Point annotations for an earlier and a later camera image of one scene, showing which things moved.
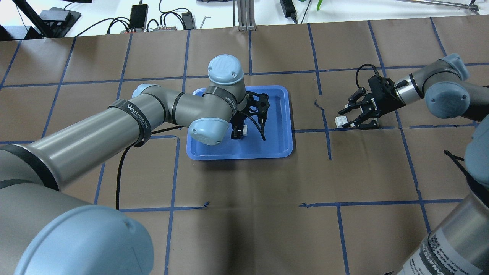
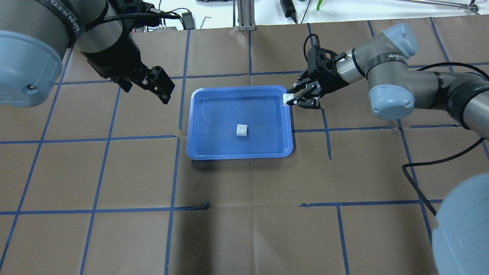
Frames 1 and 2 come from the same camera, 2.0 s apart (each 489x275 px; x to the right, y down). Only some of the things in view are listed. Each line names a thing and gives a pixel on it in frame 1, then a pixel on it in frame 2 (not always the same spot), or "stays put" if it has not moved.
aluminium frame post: [246, 16] stays put
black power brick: [289, 9] stays put
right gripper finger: [359, 123] -> [303, 102]
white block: [340, 121] -> [286, 97]
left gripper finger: [262, 117] -> [159, 82]
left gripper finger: [237, 132] -> [126, 84]
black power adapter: [189, 19] stays put
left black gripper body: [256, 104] -> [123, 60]
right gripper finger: [353, 102] -> [303, 79]
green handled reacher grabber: [470, 6] stays put
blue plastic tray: [277, 128] stays put
